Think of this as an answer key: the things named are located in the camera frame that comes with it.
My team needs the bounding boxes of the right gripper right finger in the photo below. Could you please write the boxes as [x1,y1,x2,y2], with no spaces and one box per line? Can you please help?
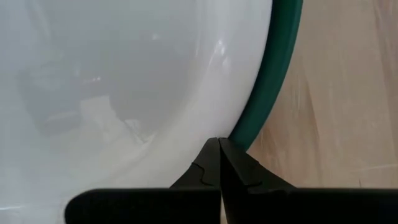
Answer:
[219,138,398,224]

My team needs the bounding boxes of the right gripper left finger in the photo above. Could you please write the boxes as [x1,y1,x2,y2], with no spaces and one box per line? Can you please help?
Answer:
[64,138,222,224]

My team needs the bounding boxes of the green bowl white inside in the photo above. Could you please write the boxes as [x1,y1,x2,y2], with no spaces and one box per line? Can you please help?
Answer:
[0,0,304,224]

